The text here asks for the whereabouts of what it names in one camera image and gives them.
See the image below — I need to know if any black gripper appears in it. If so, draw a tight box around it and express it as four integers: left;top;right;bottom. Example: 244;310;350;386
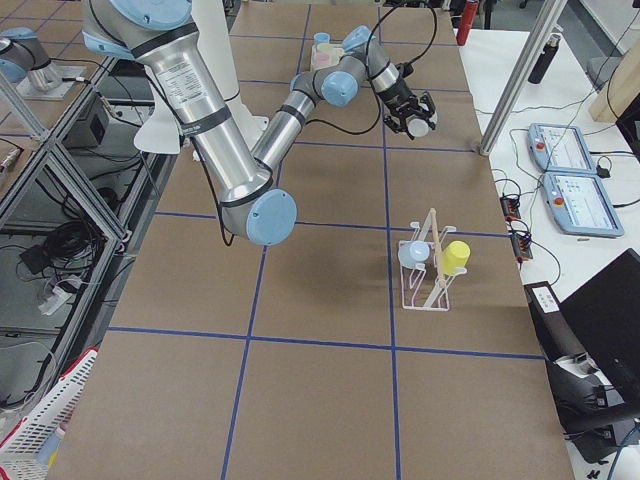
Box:
384;91;435;134

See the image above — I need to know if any grey cup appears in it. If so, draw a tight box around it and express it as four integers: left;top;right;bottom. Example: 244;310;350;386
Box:
407;114;438;139

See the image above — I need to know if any light blue cup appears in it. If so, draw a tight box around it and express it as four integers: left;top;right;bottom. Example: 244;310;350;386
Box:
398;240;431;270
314;32;331;45

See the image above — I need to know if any yellow cup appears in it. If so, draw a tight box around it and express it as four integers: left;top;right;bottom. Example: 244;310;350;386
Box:
442;240;471;276

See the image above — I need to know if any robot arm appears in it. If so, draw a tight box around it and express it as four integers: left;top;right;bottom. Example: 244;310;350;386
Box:
1;27;61;92
82;1;437;245

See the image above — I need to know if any pink cup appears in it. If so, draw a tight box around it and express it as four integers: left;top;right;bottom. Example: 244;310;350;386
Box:
311;52;333;71

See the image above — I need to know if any pale green cup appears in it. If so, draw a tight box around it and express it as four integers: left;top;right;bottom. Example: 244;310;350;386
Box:
317;43;344;58

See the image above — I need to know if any cream plastic tray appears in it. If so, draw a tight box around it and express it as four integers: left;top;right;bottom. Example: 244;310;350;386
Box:
310;43;344;71

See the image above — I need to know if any red bottle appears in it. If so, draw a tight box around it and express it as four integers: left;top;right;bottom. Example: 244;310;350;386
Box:
456;0;479;46

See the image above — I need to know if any black water bottle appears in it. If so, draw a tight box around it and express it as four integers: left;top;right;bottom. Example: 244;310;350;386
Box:
527;33;561;84

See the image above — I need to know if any upper teach pendant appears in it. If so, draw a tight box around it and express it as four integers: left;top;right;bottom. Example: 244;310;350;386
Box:
528;123;596;174

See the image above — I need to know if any teach pendant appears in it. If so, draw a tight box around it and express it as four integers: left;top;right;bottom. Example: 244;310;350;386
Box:
528;123;596;174
542;171;625;238

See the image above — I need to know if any black power strip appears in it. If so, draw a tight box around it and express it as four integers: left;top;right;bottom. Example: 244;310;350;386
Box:
499;194;533;264

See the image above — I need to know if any lower teach pendant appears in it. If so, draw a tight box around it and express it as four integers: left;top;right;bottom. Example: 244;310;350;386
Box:
542;171;625;238

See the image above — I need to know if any wooden board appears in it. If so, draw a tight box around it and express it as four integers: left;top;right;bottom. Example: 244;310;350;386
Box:
589;42;640;122

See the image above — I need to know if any black monitor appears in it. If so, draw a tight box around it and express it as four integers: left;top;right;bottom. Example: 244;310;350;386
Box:
560;248;639;401

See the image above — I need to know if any white plastic basket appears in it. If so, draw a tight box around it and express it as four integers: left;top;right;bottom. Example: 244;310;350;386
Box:
1;347;98;479

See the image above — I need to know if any aluminium frame post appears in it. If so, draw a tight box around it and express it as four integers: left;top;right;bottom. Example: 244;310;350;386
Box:
478;0;568;156

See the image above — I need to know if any white wire cup rack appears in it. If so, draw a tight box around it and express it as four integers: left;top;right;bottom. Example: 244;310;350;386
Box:
397;208;467;312

